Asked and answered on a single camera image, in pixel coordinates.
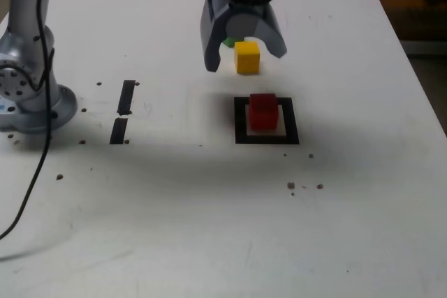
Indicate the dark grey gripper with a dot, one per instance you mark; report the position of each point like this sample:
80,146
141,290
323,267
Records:
246,8

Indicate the green cube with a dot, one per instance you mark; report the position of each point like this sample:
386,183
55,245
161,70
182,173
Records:
230,42

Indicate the yellow cube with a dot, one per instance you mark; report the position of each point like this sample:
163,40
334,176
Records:
247,59

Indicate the red cube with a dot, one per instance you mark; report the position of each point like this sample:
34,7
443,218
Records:
263,113

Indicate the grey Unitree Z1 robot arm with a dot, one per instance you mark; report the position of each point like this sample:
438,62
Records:
24,67

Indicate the black tape square outline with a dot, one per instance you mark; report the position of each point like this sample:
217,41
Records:
293,120

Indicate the black tape strip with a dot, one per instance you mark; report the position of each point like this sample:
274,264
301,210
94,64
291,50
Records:
125,95

